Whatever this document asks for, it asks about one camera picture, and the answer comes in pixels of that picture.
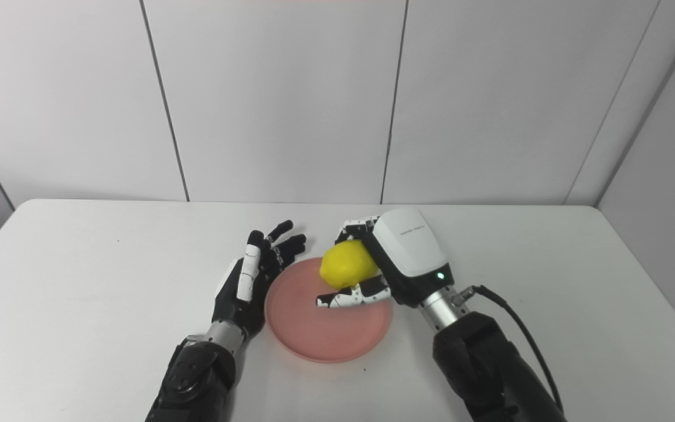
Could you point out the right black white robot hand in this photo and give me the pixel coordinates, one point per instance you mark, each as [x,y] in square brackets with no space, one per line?
[408,252]

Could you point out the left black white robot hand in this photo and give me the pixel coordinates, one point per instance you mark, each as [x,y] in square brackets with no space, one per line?
[249,275]

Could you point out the yellow lemon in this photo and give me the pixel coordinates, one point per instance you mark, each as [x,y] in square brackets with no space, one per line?
[346,264]

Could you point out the pink round plate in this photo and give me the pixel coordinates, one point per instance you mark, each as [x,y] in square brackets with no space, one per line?
[320,325]

